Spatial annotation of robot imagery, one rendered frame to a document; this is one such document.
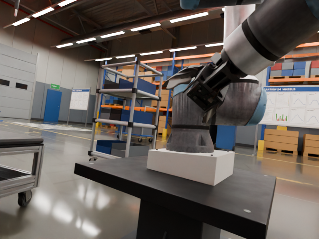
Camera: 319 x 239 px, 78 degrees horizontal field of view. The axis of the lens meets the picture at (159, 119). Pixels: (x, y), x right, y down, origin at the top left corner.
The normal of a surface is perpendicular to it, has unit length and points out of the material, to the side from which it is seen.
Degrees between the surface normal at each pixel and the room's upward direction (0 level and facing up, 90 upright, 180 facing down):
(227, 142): 90
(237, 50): 110
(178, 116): 92
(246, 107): 103
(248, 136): 90
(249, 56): 134
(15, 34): 90
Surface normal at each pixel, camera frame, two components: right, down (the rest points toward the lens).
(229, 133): -0.43, -0.08
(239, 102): -0.19, 0.00
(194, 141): 0.03, -0.40
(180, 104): -0.63, -0.07
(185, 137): -0.30, -0.41
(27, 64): 0.84, 0.07
